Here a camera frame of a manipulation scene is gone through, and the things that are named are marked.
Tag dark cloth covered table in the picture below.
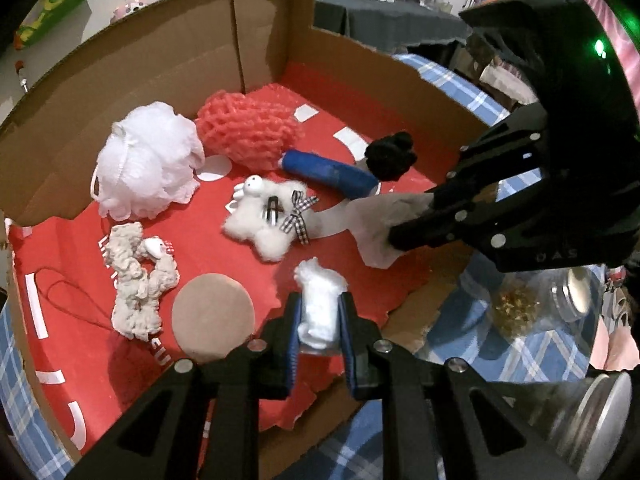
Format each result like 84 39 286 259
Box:
314 0 473 56

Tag red mesh bath pouf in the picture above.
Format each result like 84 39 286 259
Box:
195 90 306 171

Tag white fluffy plush checked bow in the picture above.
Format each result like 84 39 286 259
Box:
221 175 321 263

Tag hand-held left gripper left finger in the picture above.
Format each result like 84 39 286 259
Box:
65 290 303 480

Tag blue towel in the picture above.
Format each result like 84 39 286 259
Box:
278 149 379 200

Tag black scrunchie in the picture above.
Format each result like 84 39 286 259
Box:
364 131 418 182

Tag dark red cord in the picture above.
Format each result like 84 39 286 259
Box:
30 267 112 332

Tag small clear jar yellow capsules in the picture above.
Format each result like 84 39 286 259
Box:
487 267 598 341

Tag pink plush toy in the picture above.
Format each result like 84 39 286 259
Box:
110 0 147 23

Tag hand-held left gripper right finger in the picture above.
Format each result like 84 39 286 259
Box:
339 290 581 480

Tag grey cloth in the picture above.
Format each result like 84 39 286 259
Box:
312 191 436 268

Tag white mesh bath pouf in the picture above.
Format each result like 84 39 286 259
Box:
91 101 206 221

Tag cardboard box red inside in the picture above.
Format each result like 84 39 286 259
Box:
0 0 501 466

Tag green tote bag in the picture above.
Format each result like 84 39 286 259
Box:
14 0 101 50

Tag large glass jar metal lid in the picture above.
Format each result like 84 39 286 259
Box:
530 370 633 471

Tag blue plaid blanket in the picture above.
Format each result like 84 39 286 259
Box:
0 52 621 480

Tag white towel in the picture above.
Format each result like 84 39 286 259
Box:
292 256 349 356

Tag small white knitted toy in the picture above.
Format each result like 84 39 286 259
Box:
109 222 180 342

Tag beige round powder puff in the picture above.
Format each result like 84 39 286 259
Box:
171 273 256 365

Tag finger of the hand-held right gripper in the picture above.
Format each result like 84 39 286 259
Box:
389 175 551 261
427 102 551 211

